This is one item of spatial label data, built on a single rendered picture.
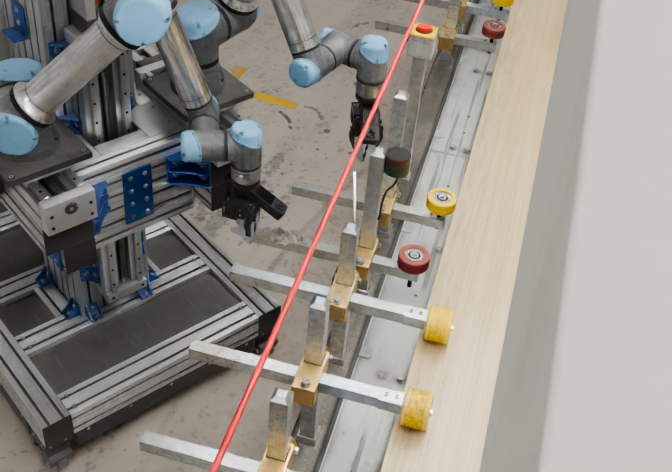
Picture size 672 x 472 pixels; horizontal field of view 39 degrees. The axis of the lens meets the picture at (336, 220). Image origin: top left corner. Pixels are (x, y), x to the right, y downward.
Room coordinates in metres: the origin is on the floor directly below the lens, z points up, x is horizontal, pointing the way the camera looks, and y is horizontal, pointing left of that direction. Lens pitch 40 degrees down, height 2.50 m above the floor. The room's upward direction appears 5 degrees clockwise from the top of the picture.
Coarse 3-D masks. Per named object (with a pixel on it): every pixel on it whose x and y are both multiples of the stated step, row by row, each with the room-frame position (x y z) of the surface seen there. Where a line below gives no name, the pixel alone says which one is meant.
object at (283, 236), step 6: (276, 228) 1.86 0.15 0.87; (282, 228) 1.85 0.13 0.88; (276, 234) 1.84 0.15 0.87; (282, 234) 1.84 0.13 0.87; (288, 234) 1.83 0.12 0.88; (294, 234) 1.85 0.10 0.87; (300, 234) 1.84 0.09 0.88; (276, 240) 1.82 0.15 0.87; (282, 240) 1.82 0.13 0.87; (288, 240) 1.82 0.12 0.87; (294, 240) 1.82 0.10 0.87; (300, 240) 1.83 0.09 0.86
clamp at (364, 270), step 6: (378, 240) 1.85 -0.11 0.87; (360, 246) 1.82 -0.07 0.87; (378, 246) 1.85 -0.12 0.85; (360, 252) 1.80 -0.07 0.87; (366, 252) 1.80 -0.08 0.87; (372, 252) 1.80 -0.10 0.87; (366, 258) 1.78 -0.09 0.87; (372, 258) 1.79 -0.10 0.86; (366, 264) 1.76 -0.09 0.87; (360, 270) 1.75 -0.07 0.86; (366, 270) 1.74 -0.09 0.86; (360, 276) 1.75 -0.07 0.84; (366, 276) 1.74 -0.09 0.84
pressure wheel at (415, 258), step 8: (408, 248) 1.79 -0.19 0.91; (416, 248) 1.79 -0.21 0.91; (424, 248) 1.80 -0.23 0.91; (400, 256) 1.76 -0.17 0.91; (408, 256) 1.76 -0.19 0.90; (416, 256) 1.76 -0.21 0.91; (424, 256) 1.77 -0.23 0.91; (400, 264) 1.75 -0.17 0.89; (408, 264) 1.73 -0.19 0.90; (416, 264) 1.73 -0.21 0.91; (424, 264) 1.74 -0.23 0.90; (408, 272) 1.73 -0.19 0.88; (416, 272) 1.73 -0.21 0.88; (408, 280) 1.77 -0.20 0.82
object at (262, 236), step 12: (264, 240) 1.84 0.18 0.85; (312, 240) 1.84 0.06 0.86; (300, 252) 1.82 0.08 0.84; (324, 252) 1.80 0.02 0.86; (336, 252) 1.80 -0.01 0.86; (372, 264) 1.78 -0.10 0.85; (384, 264) 1.77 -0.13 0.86; (396, 264) 1.78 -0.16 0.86; (396, 276) 1.76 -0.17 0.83; (408, 276) 1.76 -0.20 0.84
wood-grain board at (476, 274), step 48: (528, 0) 3.21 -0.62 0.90; (528, 48) 2.86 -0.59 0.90; (528, 96) 2.56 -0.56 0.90; (480, 144) 2.28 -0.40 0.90; (528, 144) 2.30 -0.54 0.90; (480, 192) 2.05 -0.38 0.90; (528, 192) 2.07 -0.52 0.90; (480, 240) 1.85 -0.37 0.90; (432, 288) 1.66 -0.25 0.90; (480, 288) 1.68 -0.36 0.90; (480, 336) 1.52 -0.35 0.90; (432, 384) 1.36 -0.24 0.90; (480, 384) 1.38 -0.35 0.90; (432, 432) 1.24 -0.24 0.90; (480, 432) 1.25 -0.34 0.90
